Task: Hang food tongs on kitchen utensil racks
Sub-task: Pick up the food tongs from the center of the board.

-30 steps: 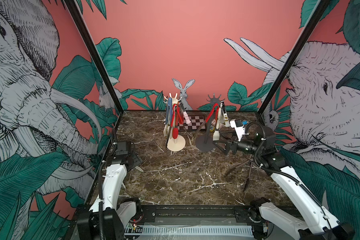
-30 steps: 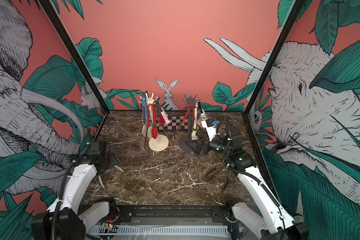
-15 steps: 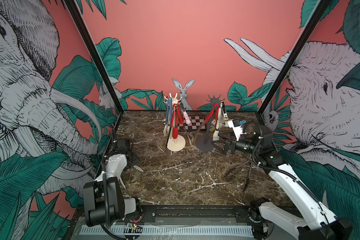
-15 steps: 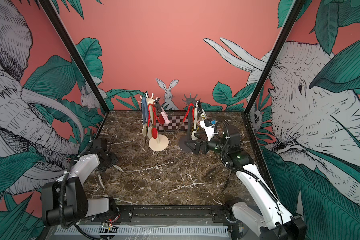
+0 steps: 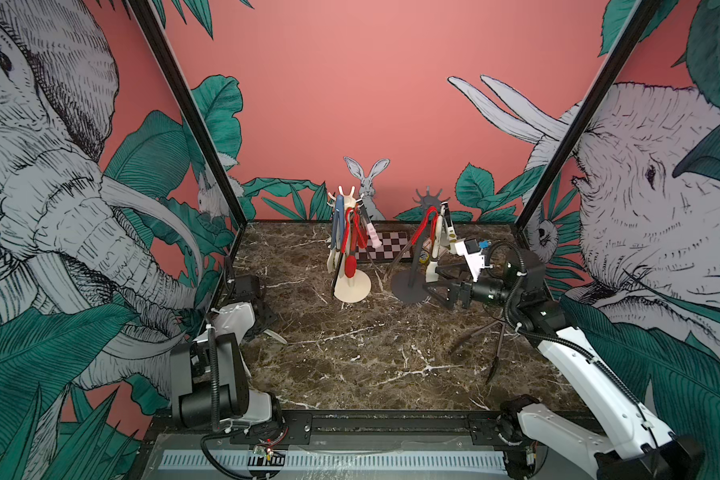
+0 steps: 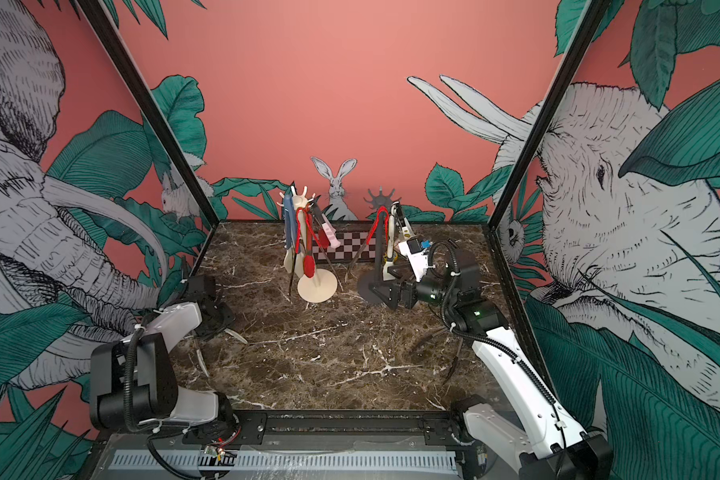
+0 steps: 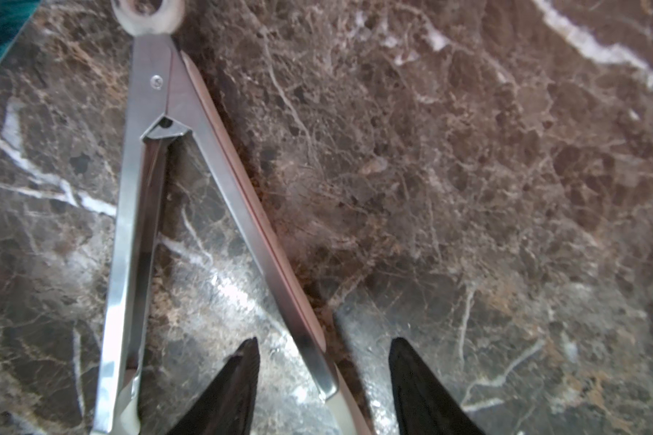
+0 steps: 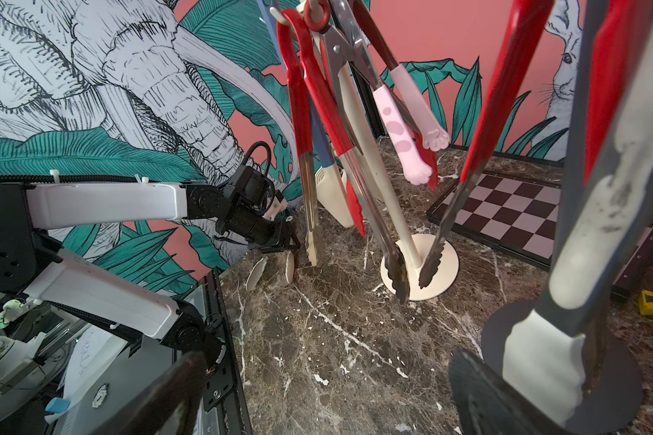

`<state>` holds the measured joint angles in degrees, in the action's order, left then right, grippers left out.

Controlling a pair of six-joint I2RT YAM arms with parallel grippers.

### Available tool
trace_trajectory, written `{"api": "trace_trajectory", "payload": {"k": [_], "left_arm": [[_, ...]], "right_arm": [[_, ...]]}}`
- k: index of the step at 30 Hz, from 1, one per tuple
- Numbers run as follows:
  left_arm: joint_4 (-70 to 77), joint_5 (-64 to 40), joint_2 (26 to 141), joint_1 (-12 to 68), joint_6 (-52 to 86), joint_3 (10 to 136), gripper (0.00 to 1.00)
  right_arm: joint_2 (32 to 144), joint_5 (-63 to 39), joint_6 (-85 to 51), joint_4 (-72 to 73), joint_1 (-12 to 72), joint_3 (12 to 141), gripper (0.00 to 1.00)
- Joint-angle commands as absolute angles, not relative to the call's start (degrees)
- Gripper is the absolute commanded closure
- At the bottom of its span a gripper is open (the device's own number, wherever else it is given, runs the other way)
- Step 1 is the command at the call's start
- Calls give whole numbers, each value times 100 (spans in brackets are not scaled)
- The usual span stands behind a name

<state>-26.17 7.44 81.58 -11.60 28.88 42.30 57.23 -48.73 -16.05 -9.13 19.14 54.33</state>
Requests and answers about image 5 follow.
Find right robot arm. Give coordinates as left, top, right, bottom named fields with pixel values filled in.
left=423, top=240, right=705, bottom=479

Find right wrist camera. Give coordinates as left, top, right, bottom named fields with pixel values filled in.
left=453, top=239, right=492, bottom=283

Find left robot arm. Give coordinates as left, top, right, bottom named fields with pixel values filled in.
left=170, top=274, right=284, bottom=432

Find white steel tongs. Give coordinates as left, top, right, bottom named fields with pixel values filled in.
left=425, top=214, right=447, bottom=283

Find red handled steel tongs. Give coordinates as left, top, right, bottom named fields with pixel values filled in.
left=340, top=208, right=354, bottom=254

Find red looped steel tongs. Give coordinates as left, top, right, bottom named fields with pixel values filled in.
left=386, top=207, right=440, bottom=278

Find dark grey utensil rack stand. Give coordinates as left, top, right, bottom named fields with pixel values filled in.
left=389, top=186, right=447, bottom=305

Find pink steel tongs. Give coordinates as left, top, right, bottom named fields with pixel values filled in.
left=360, top=206, right=383, bottom=250

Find white slotted cable duct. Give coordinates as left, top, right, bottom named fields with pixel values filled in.
left=155, top=449, right=508, bottom=475

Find chessboard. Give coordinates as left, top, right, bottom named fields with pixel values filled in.
left=355, top=231, right=409, bottom=263

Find cream utensil rack stand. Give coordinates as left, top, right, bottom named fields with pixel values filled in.
left=327, top=186, right=371, bottom=304

